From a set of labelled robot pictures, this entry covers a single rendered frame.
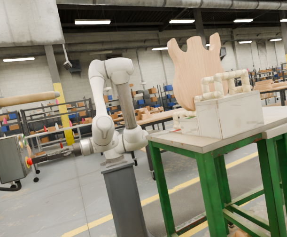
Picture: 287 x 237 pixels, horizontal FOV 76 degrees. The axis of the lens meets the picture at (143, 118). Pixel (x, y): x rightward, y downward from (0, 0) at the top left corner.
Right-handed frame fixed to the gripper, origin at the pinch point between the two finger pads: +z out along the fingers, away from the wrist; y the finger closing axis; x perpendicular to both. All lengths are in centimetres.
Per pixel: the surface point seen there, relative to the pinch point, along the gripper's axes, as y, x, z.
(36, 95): -28.4, 28.3, -8.0
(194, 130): -31, -1, -75
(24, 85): 1076, 241, 145
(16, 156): -7.9, 5.4, 7.6
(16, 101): -28.4, 27.3, -1.4
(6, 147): -7.9, 10.1, 10.2
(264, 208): 2, -97, -162
